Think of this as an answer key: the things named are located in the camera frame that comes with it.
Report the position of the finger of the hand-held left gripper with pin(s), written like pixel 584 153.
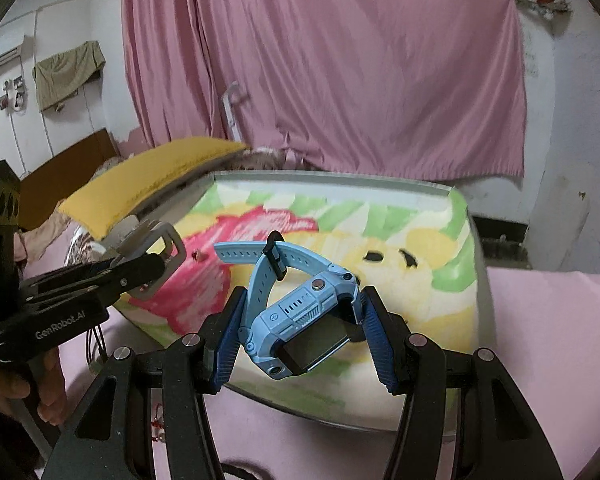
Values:
pixel 80 297
pixel 130 270

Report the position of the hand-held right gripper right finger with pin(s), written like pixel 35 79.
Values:
pixel 380 345

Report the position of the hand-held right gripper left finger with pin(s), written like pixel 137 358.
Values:
pixel 227 345

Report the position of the grey hair clip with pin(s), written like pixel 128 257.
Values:
pixel 172 245

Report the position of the grey shallow tray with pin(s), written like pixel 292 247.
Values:
pixel 300 407

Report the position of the person's left hand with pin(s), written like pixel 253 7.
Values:
pixel 10 385

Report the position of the colourful painted paper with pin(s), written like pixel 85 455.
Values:
pixel 420 260

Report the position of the yellow pillow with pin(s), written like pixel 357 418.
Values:
pixel 145 175

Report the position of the brown wooden headboard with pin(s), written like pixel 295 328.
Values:
pixel 70 165

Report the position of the green hanging cloth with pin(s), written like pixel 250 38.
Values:
pixel 60 80

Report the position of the pink bedsheet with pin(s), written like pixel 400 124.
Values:
pixel 555 360

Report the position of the white air conditioner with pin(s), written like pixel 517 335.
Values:
pixel 0 60

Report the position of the pink curtain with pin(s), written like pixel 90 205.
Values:
pixel 330 60

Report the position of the white red cloth scrap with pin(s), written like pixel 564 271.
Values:
pixel 540 2

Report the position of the wall socket with plugs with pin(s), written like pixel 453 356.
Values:
pixel 15 95

